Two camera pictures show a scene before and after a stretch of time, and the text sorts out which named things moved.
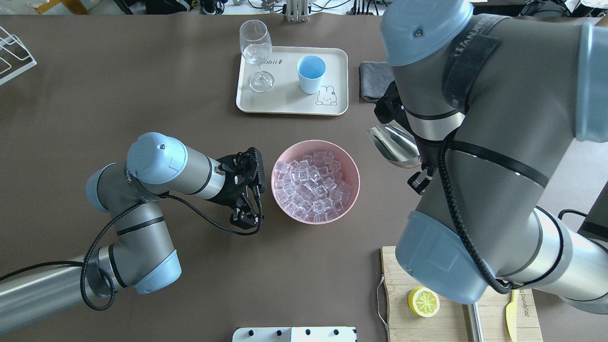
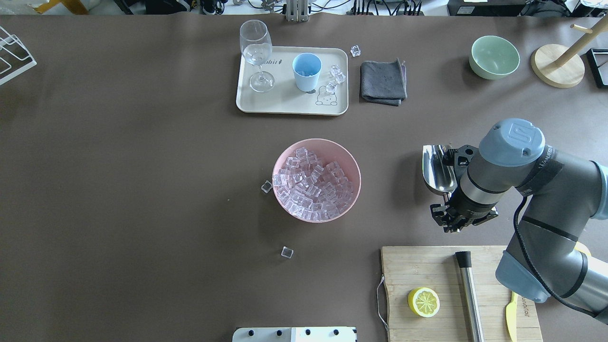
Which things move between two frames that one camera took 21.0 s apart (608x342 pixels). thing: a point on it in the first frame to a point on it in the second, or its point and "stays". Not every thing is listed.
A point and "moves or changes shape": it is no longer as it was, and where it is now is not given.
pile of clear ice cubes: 312,188 stays
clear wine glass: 256,46 stays
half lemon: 423,301 stays
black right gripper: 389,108 to 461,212
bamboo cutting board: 451,323 stays
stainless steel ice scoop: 398,147 moves or changes shape
